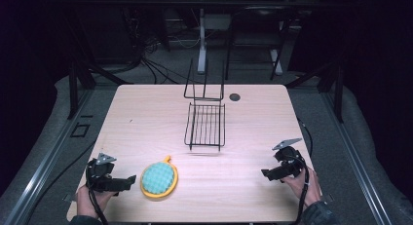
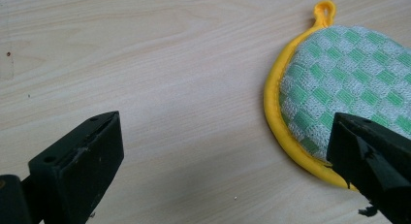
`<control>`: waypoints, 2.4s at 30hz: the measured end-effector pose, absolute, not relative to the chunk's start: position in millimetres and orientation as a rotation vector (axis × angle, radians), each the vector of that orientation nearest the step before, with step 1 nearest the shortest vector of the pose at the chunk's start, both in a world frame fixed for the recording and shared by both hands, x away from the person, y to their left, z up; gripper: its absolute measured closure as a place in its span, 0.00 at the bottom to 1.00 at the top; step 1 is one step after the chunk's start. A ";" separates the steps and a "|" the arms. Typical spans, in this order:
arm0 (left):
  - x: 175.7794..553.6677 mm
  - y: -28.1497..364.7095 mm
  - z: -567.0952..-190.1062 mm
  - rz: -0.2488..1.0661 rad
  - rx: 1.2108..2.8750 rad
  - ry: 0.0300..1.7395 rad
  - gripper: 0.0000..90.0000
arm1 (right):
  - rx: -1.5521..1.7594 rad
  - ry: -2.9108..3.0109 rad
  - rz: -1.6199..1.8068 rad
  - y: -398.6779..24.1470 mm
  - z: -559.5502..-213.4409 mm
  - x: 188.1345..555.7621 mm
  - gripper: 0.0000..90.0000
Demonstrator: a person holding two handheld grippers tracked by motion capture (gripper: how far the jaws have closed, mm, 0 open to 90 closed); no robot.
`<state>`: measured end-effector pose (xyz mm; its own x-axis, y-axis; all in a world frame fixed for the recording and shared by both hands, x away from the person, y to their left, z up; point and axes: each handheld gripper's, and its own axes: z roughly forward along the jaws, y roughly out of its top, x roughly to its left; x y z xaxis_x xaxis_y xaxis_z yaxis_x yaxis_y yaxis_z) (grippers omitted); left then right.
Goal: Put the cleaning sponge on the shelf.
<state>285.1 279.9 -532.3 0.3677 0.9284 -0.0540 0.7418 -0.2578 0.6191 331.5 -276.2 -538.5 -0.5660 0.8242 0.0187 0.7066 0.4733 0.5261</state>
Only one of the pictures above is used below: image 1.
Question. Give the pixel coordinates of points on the black chair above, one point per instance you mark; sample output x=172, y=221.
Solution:
x=256, y=27

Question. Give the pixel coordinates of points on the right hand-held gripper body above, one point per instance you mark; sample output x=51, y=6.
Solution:
x=290, y=162

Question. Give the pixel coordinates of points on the person's left hand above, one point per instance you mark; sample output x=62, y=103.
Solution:
x=85, y=202

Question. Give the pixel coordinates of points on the person's right hand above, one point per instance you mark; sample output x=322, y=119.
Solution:
x=300, y=187

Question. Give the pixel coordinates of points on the dark round table grommet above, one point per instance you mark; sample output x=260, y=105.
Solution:
x=234, y=97

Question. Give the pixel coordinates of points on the aluminium floor rail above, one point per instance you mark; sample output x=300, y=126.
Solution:
x=42, y=160
x=354, y=160

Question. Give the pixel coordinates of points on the black metal stand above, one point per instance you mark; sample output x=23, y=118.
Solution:
x=337, y=88
x=74, y=88

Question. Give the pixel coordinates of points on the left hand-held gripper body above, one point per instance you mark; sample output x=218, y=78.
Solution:
x=101, y=176

